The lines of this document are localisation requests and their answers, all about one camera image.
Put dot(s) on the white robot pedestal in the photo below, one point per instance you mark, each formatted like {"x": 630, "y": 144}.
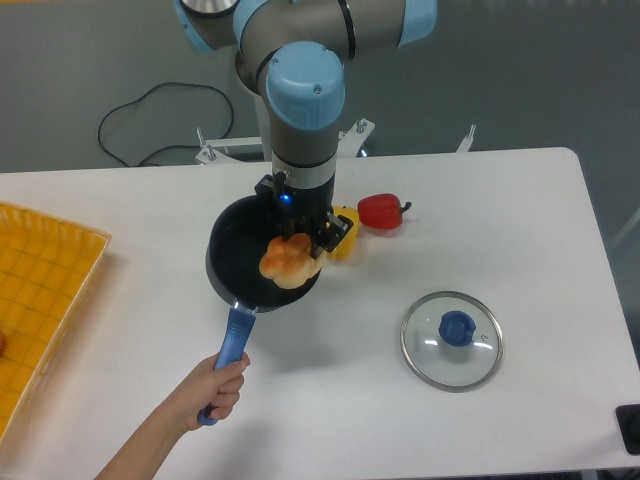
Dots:
{"x": 352, "y": 142}

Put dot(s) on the person's bare hand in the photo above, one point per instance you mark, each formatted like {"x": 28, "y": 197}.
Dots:
{"x": 205, "y": 384}

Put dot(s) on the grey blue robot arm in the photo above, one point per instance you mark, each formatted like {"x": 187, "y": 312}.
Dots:
{"x": 291, "y": 54}

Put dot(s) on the glass lid blue knob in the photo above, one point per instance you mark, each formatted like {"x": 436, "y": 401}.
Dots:
{"x": 451, "y": 341}

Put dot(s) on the black device at edge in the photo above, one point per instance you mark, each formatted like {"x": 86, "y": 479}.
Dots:
{"x": 628, "y": 417}

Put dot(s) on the yellow bell pepper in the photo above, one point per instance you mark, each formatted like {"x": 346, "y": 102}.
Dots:
{"x": 343, "y": 250}

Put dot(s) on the round orange bread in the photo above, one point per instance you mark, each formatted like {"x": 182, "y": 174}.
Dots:
{"x": 288, "y": 263}

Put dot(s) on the red bell pepper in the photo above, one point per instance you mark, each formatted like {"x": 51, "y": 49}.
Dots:
{"x": 382, "y": 211}

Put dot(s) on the yellow woven basket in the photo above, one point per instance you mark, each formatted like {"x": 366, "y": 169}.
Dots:
{"x": 46, "y": 262}

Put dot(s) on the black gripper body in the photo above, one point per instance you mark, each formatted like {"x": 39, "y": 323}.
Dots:
{"x": 311, "y": 208}

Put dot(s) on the person's bare forearm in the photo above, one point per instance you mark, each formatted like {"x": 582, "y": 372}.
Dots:
{"x": 142, "y": 455}

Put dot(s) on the black pot blue handle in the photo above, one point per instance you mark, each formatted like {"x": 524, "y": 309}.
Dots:
{"x": 238, "y": 240}

